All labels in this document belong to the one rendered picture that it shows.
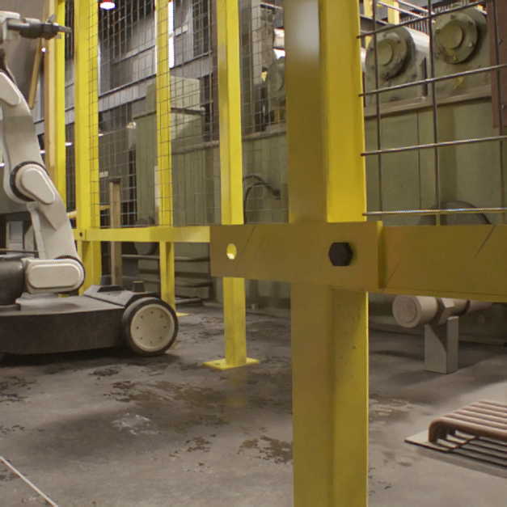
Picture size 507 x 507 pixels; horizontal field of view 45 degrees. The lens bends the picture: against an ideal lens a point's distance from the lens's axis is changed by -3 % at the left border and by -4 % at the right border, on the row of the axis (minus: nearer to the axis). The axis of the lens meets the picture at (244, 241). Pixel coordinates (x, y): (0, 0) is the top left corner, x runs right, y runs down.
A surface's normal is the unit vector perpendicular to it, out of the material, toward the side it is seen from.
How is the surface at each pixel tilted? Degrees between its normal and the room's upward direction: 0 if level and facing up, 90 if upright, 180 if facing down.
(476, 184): 90
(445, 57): 104
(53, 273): 90
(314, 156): 90
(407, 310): 90
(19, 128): 115
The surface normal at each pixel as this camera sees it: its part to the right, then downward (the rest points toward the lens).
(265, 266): -0.77, 0.04
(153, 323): 0.52, 0.01
